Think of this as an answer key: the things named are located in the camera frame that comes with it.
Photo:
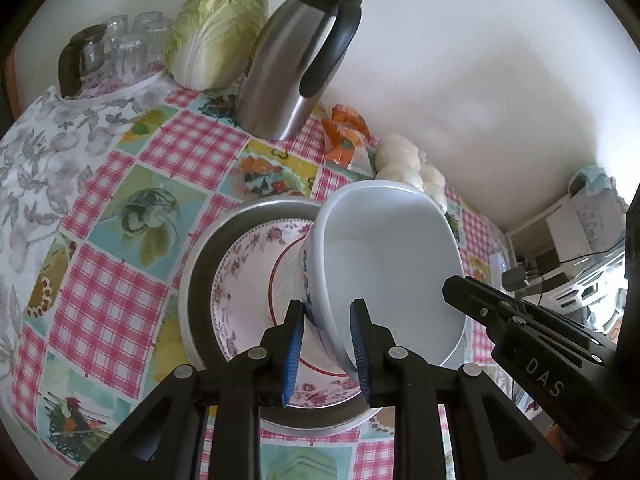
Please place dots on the floral rimmed plate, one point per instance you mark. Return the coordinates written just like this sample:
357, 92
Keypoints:
240, 270

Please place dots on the napa cabbage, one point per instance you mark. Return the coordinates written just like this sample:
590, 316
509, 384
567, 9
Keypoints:
215, 25

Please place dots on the bag of white buns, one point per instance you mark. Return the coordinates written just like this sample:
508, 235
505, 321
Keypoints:
405, 160

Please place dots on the white storage box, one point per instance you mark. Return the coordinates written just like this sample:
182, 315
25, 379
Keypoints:
585, 225

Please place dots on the pink checked tablecloth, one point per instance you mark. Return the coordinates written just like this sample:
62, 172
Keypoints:
110, 285

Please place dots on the large white bowl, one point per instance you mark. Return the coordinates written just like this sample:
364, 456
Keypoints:
390, 260

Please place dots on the stainless steel plate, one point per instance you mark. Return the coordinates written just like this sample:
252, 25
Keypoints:
200, 280

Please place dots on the stainless steel thermos jug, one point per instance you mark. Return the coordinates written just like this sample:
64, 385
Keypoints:
280, 75

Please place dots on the white plastic basket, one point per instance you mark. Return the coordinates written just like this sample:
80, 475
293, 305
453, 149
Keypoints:
585, 290

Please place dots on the brown wooden chair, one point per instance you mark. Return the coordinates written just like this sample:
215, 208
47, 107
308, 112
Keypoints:
7, 85

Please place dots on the grey floral cloth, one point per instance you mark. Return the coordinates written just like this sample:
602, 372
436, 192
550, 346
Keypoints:
45, 160

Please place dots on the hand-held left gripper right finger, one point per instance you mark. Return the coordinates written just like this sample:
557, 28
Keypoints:
359, 350

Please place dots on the orange snack packet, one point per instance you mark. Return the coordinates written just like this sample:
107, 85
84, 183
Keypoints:
345, 130

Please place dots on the grey power adapter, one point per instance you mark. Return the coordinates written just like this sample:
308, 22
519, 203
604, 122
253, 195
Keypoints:
515, 279

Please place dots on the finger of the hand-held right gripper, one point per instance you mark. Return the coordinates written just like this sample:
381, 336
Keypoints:
500, 305

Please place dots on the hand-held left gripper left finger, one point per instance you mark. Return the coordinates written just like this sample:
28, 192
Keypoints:
294, 350

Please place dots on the teal cloth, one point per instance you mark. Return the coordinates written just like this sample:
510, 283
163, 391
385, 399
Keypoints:
592, 180

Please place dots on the clear drinking glass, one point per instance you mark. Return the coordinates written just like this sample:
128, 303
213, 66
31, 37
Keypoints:
129, 57
114, 30
159, 42
147, 22

